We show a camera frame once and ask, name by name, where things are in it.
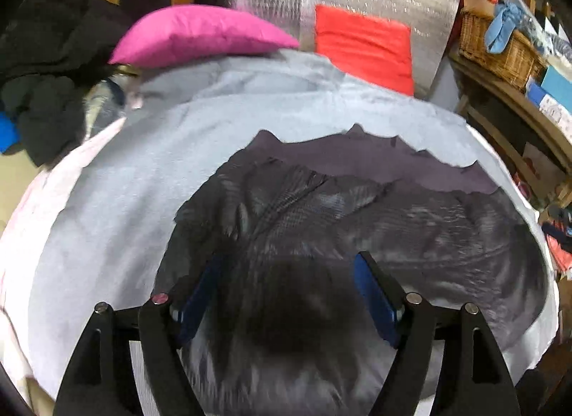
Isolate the pink cloth pile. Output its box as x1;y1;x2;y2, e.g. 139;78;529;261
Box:
543;206;572;283

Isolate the white patterned box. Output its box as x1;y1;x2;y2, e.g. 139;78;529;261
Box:
525;80;572;131

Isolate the grey blanket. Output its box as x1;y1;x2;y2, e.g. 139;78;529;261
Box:
27;49;559;416

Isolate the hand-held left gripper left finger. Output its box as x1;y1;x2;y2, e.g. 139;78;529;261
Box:
53;253;226;416

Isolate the dark quilted zip jacket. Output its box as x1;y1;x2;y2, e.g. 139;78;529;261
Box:
152;123;550;416

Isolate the pink pillow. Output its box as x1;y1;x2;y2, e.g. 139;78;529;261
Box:
108;5;300;70

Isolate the clear plastic package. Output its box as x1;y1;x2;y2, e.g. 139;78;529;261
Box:
85;65;144;131

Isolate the red pillow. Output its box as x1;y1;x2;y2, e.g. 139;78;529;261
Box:
315;5;415;96

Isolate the wooden shelf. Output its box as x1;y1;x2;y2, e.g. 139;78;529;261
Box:
449;52;572;211

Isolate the blue jacket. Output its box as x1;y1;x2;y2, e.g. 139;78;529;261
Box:
0;112;21;155

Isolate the black garment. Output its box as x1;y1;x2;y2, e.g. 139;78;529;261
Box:
0;76;90;166

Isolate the light blue cloth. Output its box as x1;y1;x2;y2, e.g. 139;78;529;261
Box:
485;0;523;54

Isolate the black puffer jacket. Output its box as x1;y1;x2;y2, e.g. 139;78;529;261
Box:
0;0;135;86

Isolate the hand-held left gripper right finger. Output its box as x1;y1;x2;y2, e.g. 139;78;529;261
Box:
353;250;523;416

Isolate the wicker basket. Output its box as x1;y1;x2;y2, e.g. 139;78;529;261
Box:
459;9;548;91

